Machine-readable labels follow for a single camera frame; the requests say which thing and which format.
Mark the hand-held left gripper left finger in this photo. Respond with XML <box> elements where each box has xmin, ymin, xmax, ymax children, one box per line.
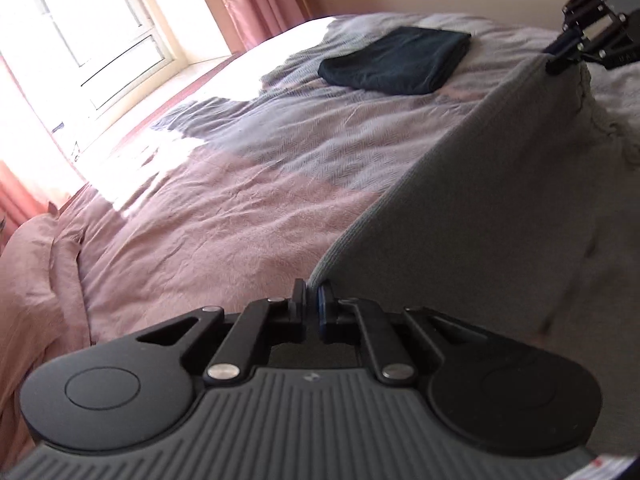
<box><xmin>135</xmin><ymin>279</ymin><xmax>308</xmax><ymax>386</ymax></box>

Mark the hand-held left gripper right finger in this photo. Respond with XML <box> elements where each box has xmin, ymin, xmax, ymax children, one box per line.
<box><xmin>317</xmin><ymin>282</ymin><xmax>501</xmax><ymax>383</ymax></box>

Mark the grey knit sweater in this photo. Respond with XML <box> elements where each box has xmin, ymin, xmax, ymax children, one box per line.
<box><xmin>310</xmin><ymin>52</ymin><xmax>640</xmax><ymax>461</ymax></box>

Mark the pink bedspread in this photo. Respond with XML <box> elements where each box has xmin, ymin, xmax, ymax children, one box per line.
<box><xmin>0</xmin><ymin>12</ymin><xmax>640</xmax><ymax>461</ymax></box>

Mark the dark grey garment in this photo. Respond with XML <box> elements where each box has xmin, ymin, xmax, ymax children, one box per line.
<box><xmin>318</xmin><ymin>26</ymin><xmax>472</xmax><ymax>96</ymax></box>

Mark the pink curtain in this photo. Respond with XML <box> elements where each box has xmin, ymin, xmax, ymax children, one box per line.
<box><xmin>0</xmin><ymin>0</ymin><xmax>312</xmax><ymax>233</ymax></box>

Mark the window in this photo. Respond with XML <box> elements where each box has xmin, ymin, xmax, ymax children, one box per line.
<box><xmin>0</xmin><ymin>0</ymin><xmax>236</xmax><ymax>176</ymax></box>

